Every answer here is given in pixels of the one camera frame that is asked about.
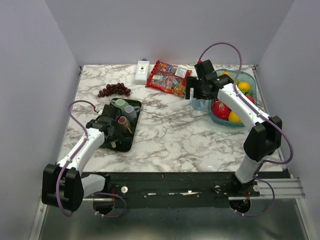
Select purple cable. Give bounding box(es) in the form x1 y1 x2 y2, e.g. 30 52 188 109
55 99 127 219
197 42 295 217

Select light blue mug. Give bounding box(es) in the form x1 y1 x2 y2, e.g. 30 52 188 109
191 98 208 111

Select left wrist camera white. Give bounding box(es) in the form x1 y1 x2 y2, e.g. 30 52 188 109
97 109 103 116

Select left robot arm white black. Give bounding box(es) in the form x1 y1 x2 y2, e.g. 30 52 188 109
41 104 122 217

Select red dragon fruit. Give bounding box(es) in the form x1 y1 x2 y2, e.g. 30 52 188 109
211 100 231 121

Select yellow orange fruit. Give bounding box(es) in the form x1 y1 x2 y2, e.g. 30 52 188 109
237 81 251 92

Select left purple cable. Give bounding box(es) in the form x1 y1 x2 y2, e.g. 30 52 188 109
55 99 127 219

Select aluminium rail frame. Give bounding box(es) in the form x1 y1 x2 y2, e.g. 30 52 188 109
29 170 313 240

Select teal plastic fruit bowl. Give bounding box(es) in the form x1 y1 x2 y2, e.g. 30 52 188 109
207 68 257 128

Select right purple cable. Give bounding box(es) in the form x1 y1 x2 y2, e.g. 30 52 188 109
197 42 295 217

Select red snack bag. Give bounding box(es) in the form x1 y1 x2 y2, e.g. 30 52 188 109
146 60 192 98

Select grey blue mug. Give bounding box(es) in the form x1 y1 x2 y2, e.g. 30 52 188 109
124 105 141 122

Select yellow lemon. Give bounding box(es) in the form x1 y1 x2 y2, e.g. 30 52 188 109
228 111 242 123

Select white power strip box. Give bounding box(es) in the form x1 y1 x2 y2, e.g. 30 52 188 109
134 59 150 85

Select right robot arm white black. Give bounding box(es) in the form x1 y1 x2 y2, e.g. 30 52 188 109
185 60 282 196

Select brown striped mug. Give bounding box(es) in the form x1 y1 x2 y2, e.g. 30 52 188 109
117 116 133 135

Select red grape bunch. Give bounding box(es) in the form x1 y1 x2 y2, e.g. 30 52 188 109
97 83 131 98

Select light green mug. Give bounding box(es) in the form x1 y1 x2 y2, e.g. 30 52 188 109
110 140 119 149

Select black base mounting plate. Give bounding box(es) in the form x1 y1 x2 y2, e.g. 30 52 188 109
82 171 261 209

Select red apple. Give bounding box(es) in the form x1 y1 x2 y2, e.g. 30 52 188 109
246 95 255 104

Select dark green tray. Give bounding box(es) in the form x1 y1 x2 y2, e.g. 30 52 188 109
99 99 142 152

